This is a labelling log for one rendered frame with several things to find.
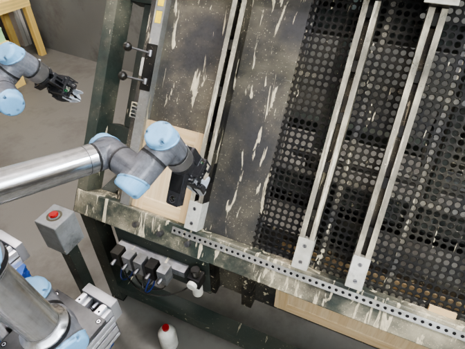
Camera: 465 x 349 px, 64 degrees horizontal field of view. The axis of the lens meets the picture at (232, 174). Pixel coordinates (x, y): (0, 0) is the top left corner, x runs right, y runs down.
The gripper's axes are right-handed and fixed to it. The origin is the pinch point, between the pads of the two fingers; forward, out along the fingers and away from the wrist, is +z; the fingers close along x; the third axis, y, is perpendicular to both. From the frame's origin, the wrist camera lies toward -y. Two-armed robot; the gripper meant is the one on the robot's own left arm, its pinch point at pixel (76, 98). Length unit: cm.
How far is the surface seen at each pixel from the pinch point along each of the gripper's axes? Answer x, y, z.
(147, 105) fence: 9.5, 17.5, 21.0
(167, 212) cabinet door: -32, 34, 39
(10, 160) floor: -28, -195, 138
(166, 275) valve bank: -58, 43, 40
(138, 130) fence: -1.5, 15.0, 24.7
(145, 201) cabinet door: -30, 22, 37
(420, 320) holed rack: -43, 142, 43
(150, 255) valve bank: -53, 30, 44
